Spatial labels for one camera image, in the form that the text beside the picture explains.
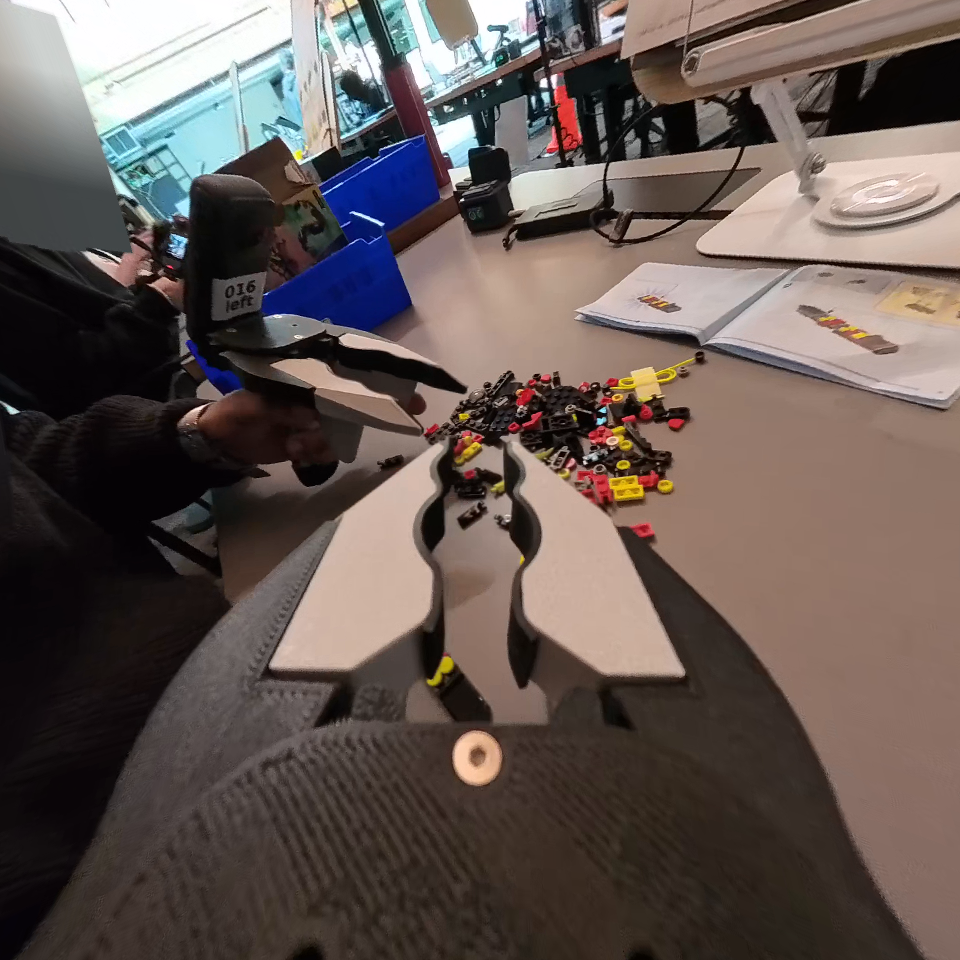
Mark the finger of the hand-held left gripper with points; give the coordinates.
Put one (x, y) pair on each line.
(405, 367)
(360, 405)

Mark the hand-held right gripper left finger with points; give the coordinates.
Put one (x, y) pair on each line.
(360, 592)

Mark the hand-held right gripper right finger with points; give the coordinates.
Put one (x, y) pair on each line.
(592, 600)

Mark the black red yellow lego assembly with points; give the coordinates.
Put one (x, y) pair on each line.
(465, 697)

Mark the pile of lego pieces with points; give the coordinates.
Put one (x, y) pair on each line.
(562, 427)

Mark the lego instruction booklet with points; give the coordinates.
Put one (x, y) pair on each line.
(810, 330)

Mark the person's left forearm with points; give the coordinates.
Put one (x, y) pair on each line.
(97, 457)

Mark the colourful lego box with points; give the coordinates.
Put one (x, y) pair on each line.
(307, 232)

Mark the person's left hand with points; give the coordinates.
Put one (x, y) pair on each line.
(255, 427)

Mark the small device with screen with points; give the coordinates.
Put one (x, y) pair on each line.
(174, 247)

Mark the brown cardboard box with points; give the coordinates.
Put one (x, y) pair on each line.
(262, 169)

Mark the blue storage bin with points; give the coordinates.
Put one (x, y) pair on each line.
(337, 292)
(382, 187)

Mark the black charging case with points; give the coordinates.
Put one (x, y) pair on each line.
(484, 208)

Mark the flat black hub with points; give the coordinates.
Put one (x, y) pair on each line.
(559, 217)

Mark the dark red pillar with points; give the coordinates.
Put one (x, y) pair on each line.
(405, 112)

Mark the small black box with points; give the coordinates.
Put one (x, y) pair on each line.
(489, 165)

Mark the orange cone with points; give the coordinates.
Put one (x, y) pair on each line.
(564, 127)

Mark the dark background work table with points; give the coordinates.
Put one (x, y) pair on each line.
(517, 75)

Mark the white document stand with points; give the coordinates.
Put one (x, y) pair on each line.
(787, 225)

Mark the black metal frame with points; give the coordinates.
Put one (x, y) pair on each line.
(187, 547)

